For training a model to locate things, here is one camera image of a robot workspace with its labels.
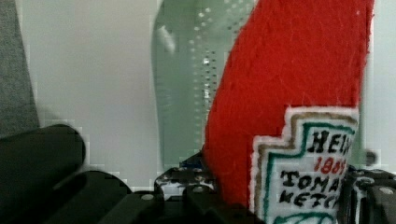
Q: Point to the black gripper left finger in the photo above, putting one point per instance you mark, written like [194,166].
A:
[186,194]

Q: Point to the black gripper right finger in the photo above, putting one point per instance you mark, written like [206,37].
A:
[368,192]

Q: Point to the red plush ketchup bottle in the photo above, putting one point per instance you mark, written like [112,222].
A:
[286,112]

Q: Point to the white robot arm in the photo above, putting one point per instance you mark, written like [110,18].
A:
[41,184]

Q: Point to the green plastic strainer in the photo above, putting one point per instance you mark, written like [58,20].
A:
[193,77]

